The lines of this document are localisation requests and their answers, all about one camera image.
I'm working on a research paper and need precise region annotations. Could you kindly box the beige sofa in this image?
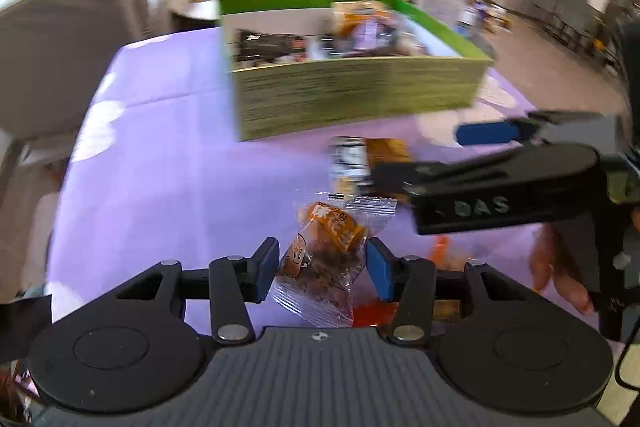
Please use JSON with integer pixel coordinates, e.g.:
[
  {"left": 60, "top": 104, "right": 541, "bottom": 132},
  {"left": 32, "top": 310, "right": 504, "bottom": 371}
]
[{"left": 0, "top": 0, "right": 157, "bottom": 168}]

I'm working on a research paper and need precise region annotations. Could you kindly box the purple floral tablecloth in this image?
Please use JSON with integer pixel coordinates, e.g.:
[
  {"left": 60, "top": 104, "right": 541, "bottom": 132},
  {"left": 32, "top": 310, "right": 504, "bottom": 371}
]
[{"left": 45, "top": 24, "right": 601, "bottom": 343}]

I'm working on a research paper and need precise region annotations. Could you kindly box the black and red snack packet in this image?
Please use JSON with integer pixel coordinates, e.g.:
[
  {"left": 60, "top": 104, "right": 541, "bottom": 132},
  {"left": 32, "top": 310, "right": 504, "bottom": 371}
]
[{"left": 234, "top": 28, "right": 309, "bottom": 64}]

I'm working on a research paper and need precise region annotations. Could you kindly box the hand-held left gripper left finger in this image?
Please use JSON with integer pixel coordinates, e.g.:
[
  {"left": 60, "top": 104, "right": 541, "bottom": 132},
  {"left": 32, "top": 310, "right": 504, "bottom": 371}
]
[{"left": 115, "top": 237, "right": 282, "bottom": 342}]

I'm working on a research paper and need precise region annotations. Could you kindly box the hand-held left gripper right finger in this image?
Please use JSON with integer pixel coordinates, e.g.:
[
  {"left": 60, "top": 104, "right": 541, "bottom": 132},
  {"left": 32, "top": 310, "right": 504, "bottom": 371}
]
[{"left": 365, "top": 237, "right": 532, "bottom": 344}]

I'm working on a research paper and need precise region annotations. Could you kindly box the orange yellow snack packet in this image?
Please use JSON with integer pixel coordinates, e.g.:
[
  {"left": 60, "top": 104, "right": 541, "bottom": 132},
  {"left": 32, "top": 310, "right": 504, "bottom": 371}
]
[{"left": 331, "top": 1, "right": 392, "bottom": 38}]

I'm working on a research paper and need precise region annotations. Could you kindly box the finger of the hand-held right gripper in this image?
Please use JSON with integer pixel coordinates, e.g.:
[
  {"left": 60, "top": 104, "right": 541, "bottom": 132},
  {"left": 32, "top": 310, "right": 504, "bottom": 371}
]
[
  {"left": 371, "top": 160, "right": 452, "bottom": 198},
  {"left": 456, "top": 109, "right": 551, "bottom": 148}
]

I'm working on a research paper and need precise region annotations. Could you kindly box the person's right hand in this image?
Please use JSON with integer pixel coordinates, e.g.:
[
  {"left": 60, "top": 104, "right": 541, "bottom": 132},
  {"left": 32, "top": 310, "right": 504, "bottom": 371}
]
[{"left": 529, "top": 224, "right": 597, "bottom": 314}]

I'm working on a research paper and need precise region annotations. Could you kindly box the clear glass mug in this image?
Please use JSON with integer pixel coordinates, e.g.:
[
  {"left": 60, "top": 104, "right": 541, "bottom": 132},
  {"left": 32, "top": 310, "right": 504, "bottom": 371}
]
[{"left": 416, "top": 0, "right": 462, "bottom": 28}]

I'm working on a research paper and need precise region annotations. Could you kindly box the clear packet with brown snack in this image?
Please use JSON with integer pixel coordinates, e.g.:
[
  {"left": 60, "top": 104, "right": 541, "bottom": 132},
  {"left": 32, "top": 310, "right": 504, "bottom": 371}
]
[{"left": 271, "top": 191, "right": 399, "bottom": 329}]

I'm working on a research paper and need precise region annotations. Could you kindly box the orange red snack packet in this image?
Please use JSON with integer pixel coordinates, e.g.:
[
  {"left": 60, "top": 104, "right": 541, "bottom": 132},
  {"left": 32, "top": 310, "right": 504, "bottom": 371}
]
[{"left": 350, "top": 233, "right": 468, "bottom": 329}]

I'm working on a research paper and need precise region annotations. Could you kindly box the green cardboard box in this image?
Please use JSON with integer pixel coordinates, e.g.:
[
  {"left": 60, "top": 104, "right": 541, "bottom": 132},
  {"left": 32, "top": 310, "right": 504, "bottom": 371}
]
[{"left": 217, "top": 0, "right": 494, "bottom": 142}]

